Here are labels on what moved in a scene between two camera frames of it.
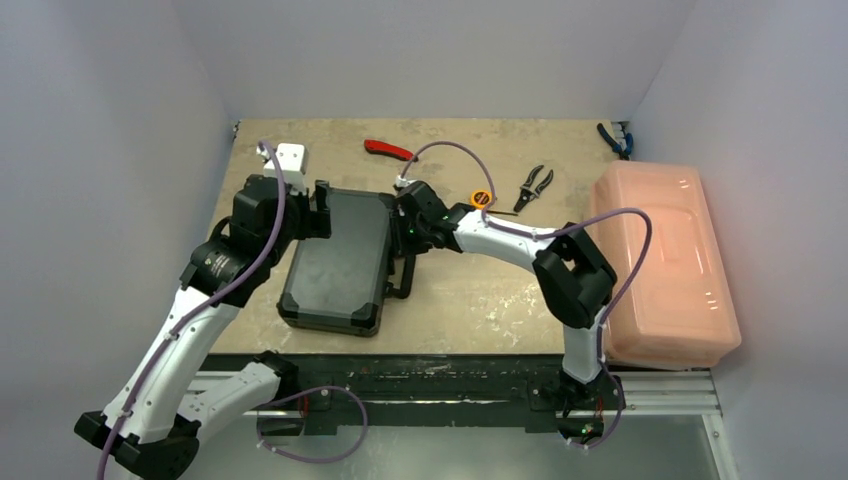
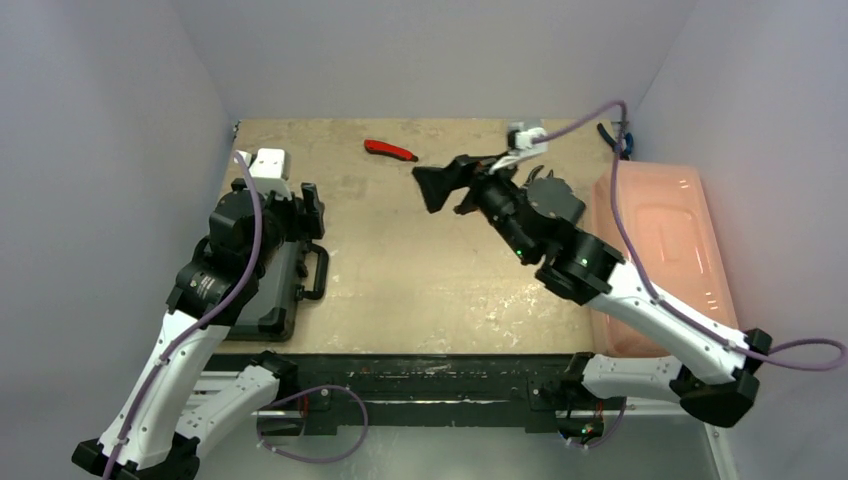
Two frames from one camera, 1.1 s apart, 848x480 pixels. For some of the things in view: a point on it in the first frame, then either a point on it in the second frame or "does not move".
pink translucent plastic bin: x=680 y=304 does not move
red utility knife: x=389 y=149 does not move
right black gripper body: x=404 y=221 → x=468 y=191
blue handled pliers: x=615 y=145 does not move
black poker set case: x=339 y=284 → x=299 y=272
